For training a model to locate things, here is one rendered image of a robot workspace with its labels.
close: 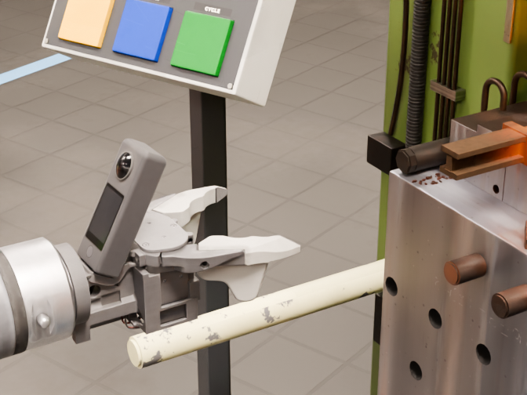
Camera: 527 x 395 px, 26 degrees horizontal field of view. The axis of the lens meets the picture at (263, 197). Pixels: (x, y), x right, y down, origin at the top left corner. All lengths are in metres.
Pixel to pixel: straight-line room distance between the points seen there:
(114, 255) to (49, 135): 2.87
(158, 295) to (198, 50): 0.55
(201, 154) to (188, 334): 0.29
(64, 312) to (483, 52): 0.74
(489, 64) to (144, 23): 0.46
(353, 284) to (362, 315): 1.13
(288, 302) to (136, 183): 0.69
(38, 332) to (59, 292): 0.04
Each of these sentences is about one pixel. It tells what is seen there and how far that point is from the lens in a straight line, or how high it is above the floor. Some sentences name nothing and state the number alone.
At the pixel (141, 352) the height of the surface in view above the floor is 0.63.
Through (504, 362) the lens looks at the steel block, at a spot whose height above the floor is 0.77.
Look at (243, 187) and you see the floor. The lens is 3.42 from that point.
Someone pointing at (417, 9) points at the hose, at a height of 1.03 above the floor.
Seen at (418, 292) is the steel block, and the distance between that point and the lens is 1.37.
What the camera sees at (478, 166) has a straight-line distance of 1.20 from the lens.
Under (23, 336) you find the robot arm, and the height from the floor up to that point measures 0.97.
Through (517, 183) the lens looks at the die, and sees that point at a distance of 1.28.
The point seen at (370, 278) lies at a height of 0.63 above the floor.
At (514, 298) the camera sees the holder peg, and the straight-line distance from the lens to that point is 1.19.
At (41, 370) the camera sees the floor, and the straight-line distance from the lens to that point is 2.64.
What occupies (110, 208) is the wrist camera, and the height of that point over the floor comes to 1.04.
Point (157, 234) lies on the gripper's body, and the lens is 1.01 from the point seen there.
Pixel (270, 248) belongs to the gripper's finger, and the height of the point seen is 1.00.
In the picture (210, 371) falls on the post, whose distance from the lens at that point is 1.89.
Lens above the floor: 1.48
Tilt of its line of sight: 26 degrees down
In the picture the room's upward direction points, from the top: straight up
